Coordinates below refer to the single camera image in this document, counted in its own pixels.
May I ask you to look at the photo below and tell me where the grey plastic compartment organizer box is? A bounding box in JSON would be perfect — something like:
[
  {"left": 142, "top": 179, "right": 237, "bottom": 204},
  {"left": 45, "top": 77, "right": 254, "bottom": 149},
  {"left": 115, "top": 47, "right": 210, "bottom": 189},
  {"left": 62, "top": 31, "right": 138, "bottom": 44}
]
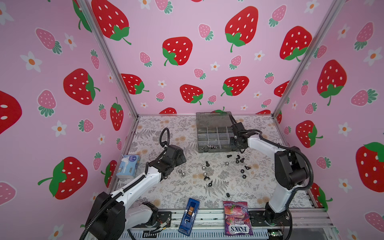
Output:
[{"left": 196, "top": 112, "right": 239, "bottom": 153}]

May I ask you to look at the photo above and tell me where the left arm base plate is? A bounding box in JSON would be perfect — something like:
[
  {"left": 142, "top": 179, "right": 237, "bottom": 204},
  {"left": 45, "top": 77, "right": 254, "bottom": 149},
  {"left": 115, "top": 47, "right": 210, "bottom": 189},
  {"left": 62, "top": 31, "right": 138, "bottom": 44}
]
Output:
[{"left": 151, "top": 211, "right": 173, "bottom": 228}]

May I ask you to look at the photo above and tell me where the blue white tissue pack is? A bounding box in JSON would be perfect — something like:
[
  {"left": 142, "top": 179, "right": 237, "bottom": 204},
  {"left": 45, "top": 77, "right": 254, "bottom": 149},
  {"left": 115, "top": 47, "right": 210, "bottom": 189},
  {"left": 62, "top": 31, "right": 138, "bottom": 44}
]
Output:
[{"left": 116, "top": 155, "right": 140, "bottom": 180}]

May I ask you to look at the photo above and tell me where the blue rectangular plastic box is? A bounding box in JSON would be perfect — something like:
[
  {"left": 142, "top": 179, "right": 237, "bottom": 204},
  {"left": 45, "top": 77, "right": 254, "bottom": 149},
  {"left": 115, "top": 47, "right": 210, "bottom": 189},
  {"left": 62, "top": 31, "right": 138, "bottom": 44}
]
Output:
[{"left": 178, "top": 198, "right": 200, "bottom": 237}]

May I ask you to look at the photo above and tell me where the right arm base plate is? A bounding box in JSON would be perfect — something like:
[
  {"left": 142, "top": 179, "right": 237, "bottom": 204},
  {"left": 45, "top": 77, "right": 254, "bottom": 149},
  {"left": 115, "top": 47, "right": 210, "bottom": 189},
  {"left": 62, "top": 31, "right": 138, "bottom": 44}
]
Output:
[{"left": 249, "top": 210, "right": 292, "bottom": 228}]

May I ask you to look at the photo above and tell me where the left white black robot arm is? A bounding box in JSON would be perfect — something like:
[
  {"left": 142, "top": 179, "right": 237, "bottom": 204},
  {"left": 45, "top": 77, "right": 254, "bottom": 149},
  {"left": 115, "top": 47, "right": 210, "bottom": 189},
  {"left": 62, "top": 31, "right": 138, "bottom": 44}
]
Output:
[{"left": 80, "top": 145, "right": 187, "bottom": 240}]

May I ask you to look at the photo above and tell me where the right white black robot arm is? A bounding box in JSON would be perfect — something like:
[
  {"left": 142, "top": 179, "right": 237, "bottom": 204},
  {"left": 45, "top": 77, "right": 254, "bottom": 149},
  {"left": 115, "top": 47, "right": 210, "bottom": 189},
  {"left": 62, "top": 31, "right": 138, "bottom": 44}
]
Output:
[{"left": 229, "top": 114, "right": 314, "bottom": 226}]

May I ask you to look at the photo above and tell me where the purple Fox's candy bag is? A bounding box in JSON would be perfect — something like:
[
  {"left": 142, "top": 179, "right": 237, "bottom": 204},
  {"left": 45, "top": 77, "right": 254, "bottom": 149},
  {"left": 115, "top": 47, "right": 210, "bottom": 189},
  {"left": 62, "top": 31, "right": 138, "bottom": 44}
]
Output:
[{"left": 223, "top": 201, "right": 253, "bottom": 236}]

